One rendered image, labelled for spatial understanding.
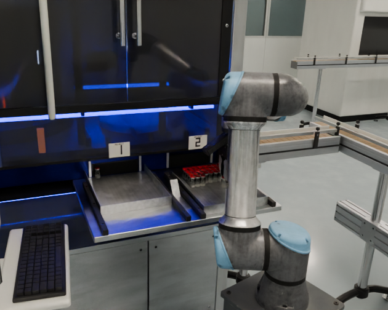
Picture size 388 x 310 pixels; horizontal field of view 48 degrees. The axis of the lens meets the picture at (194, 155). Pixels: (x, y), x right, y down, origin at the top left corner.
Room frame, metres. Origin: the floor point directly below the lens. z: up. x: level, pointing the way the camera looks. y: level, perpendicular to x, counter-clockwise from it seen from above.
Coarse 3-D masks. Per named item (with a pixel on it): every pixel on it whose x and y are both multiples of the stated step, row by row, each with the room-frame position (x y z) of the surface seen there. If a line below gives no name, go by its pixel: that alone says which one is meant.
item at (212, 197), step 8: (176, 176) 1.62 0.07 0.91; (184, 184) 1.54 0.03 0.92; (208, 184) 1.63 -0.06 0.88; (216, 184) 1.63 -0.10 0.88; (192, 192) 1.55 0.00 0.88; (200, 192) 1.55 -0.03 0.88; (208, 192) 1.55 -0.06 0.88; (216, 192) 1.55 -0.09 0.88; (224, 192) 1.56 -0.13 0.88; (200, 200) 1.48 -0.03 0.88; (208, 200) 1.48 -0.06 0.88; (216, 200) 1.48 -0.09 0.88; (224, 200) 1.48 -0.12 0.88; (264, 200) 1.46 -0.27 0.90; (208, 208) 1.37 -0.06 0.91; (216, 208) 1.38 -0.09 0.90; (224, 208) 1.39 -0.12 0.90
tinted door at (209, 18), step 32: (128, 0) 1.65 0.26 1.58; (160, 0) 1.70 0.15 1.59; (192, 0) 1.75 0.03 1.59; (128, 32) 1.65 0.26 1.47; (160, 32) 1.70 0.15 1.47; (192, 32) 1.75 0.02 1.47; (128, 64) 1.65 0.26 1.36; (160, 64) 1.70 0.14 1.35; (192, 64) 1.75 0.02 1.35; (128, 96) 1.65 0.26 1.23; (160, 96) 1.70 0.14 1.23; (192, 96) 1.75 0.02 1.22
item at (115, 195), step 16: (112, 176) 1.67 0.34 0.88; (128, 176) 1.68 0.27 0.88; (144, 176) 1.69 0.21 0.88; (96, 192) 1.51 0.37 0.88; (112, 192) 1.52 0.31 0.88; (128, 192) 1.52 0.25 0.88; (144, 192) 1.53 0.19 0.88; (160, 192) 1.53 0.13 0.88; (112, 208) 1.35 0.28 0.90; (128, 208) 1.37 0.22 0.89; (144, 208) 1.39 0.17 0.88
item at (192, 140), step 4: (192, 136) 1.74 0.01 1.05; (196, 136) 1.75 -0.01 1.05; (200, 136) 1.76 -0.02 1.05; (204, 136) 1.77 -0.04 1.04; (188, 140) 1.74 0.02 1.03; (192, 140) 1.74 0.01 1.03; (196, 140) 1.75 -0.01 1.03; (200, 140) 1.76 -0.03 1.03; (204, 140) 1.77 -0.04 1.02; (188, 144) 1.74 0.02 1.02; (192, 144) 1.75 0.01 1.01; (200, 144) 1.76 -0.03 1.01; (204, 144) 1.77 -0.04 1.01; (188, 148) 1.74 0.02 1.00; (192, 148) 1.75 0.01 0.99; (196, 148) 1.75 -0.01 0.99
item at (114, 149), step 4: (108, 144) 1.60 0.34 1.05; (112, 144) 1.61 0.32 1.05; (116, 144) 1.62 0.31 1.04; (120, 144) 1.62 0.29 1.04; (124, 144) 1.63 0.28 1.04; (128, 144) 1.63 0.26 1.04; (108, 148) 1.60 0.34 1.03; (112, 148) 1.61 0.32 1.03; (116, 148) 1.62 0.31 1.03; (120, 148) 1.62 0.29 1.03; (124, 148) 1.63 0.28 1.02; (128, 148) 1.63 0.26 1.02; (112, 152) 1.61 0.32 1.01; (116, 152) 1.62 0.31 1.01; (120, 152) 1.62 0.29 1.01; (124, 152) 1.63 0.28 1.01; (128, 152) 1.63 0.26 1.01; (112, 156) 1.61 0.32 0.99; (116, 156) 1.62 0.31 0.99; (120, 156) 1.62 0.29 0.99
